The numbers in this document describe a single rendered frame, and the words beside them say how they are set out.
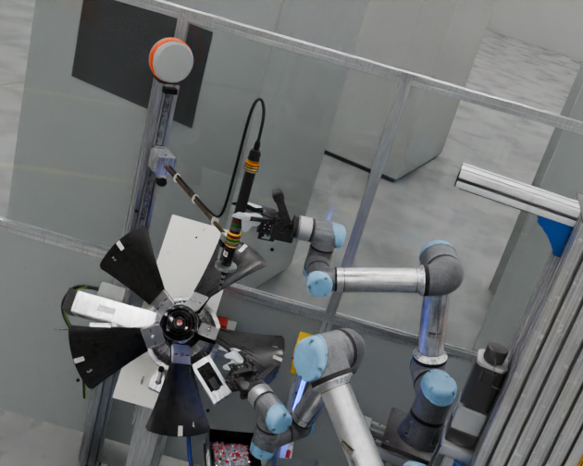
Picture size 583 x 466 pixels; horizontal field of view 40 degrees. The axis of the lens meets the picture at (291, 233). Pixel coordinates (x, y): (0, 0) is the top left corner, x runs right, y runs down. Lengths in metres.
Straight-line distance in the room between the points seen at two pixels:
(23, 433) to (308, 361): 2.11
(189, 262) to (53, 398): 1.23
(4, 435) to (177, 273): 1.39
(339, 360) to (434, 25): 6.24
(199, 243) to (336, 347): 0.96
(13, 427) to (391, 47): 5.58
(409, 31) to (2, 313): 5.51
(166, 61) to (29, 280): 1.21
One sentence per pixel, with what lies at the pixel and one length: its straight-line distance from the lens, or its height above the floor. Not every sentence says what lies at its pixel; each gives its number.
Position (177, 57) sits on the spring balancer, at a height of 1.90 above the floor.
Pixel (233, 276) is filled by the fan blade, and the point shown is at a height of 1.36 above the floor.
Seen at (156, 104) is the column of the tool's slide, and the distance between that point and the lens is 3.03.
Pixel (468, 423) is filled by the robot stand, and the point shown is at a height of 1.33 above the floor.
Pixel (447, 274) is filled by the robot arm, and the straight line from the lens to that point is 2.49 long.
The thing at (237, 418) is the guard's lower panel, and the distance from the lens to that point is 3.74.
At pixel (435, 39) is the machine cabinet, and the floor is 1.51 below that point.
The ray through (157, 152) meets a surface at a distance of 3.03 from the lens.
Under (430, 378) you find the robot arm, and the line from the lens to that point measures 2.69.
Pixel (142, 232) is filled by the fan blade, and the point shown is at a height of 1.41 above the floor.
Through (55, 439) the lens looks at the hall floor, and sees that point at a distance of 4.01.
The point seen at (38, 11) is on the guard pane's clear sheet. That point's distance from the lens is 3.28.
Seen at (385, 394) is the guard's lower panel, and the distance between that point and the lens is 3.61.
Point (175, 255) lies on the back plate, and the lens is 2.98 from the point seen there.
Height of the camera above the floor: 2.60
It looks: 23 degrees down
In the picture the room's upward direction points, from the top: 16 degrees clockwise
